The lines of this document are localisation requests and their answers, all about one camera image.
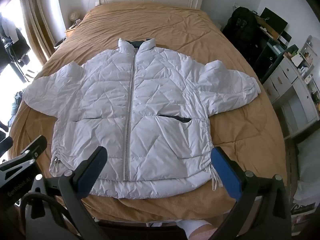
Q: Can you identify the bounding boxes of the black shelf unit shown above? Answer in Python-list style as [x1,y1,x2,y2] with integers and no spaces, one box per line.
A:
[247,30,298,80]

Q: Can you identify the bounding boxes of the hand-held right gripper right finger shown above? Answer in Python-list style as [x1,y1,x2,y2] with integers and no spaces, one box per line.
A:
[211,147,292,240]

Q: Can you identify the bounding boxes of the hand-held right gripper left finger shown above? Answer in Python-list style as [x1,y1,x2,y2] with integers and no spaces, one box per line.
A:
[25,146,110,240]

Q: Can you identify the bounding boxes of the hanging dark clothes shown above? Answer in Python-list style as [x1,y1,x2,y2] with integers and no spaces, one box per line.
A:
[0,12,30,68]

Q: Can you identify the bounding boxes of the black flat board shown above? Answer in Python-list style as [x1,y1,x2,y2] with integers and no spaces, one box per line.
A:
[260,7,288,39]

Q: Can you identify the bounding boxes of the round black bin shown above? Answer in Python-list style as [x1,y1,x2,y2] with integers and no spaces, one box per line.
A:
[54,39,67,51]

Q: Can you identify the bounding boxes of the brown bed quilt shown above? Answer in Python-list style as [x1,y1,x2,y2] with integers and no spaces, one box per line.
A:
[9,1,288,227]

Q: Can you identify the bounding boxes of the white puffer jacket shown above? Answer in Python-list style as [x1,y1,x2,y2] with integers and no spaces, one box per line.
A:
[22,38,262,200]

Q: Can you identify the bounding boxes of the black backpack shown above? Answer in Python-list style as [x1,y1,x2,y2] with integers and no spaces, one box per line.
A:
[222,6,260,55]

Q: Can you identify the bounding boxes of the white drawer cabinet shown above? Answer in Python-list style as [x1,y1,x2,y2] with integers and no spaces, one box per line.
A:
[262,35,320,138]

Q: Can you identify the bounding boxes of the beige curtain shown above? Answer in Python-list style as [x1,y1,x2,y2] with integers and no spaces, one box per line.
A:
[19,0,60,65]

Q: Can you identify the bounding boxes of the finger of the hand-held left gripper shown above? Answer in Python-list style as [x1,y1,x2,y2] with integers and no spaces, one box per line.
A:
[0,135,48,178]
[0,137,13,155]

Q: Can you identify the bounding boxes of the person's foot in white sock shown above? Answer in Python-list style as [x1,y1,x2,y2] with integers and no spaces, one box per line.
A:
[176,219,213,240]

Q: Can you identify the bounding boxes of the wooden nightstand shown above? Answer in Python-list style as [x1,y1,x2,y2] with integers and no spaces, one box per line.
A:
[64,21,83,39]

